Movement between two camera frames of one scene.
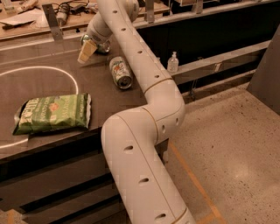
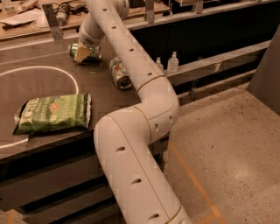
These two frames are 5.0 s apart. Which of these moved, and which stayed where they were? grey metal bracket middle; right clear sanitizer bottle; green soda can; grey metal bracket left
Moved: green soda can
Stayed: right clear sanitizer bottle; grey metal bracket left; grey metal bracket middle
